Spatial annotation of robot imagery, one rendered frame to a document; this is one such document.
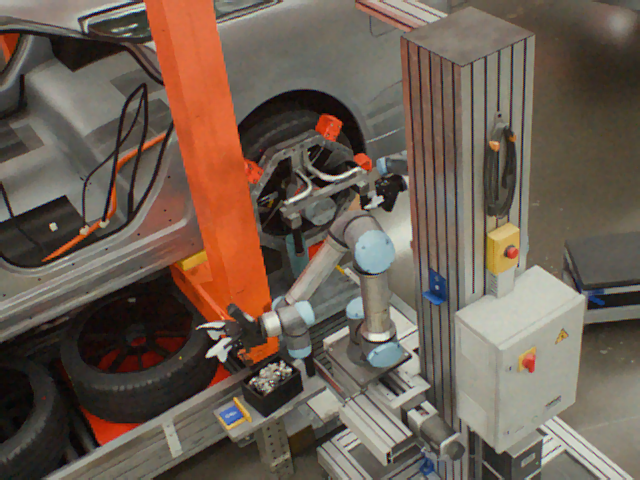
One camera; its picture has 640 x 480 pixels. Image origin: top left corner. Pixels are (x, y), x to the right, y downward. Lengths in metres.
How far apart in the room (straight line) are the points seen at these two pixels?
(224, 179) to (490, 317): 1.03
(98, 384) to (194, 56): 1.52
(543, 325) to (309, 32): 1.64
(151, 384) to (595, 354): 2.02
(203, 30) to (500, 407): 1.46
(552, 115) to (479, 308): 3.41
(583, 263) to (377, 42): 1.39
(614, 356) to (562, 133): 1.93
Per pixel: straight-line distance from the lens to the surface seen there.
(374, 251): 2.60
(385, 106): 4.05
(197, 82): 2.85
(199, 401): 3.69
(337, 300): 4.33
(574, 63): 6.61
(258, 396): 3.41
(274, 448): 3.68
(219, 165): 3.01
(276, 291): 4.34
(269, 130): 3.73
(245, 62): 3.55
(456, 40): 2.36
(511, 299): 2.72
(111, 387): 3.71
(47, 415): 3.71
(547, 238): 4.92
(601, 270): 4.22
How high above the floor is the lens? 3.07
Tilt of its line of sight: 38 degrees down
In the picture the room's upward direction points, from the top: 8 degrees counter-clockwise
